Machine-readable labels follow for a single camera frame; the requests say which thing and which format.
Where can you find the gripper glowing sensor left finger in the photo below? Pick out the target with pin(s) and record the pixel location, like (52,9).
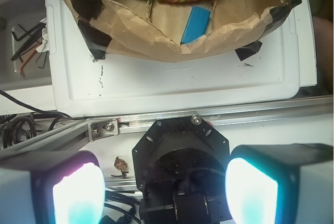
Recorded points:
(51,187)

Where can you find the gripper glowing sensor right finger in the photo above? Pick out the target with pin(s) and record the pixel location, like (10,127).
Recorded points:
(291,183)

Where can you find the blue wooden block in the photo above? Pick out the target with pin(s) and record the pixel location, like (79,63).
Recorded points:
(196,25)

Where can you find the set of hex keys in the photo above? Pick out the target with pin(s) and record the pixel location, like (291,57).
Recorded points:
(25,45)

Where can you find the brown paper bag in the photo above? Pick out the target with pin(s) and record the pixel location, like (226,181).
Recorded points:
(152,29)

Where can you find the aluminium extrusion rail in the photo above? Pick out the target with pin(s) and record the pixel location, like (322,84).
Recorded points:
(302,120)

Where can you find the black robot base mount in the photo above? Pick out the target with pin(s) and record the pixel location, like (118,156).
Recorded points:
(180,166)

